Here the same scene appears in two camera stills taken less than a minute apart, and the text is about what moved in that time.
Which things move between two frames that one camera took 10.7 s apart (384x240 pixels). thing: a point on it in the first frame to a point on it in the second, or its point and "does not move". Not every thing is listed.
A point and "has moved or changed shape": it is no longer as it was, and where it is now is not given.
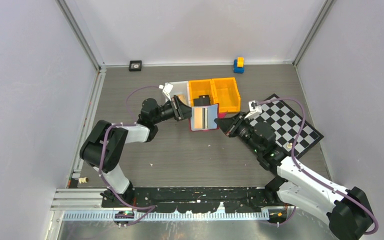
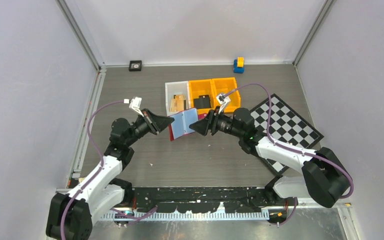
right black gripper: [230, 125] to [201, 126]
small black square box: [135, 65] does not move
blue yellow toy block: [239, 65] does not move
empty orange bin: [226, 93] does not move
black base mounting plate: [192, 199] does not move
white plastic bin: [181, 89] does not move
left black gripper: [180, 111] to [160, 122]
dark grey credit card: [202, 100] does not move
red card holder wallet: [202, 118] has moved or changed shape
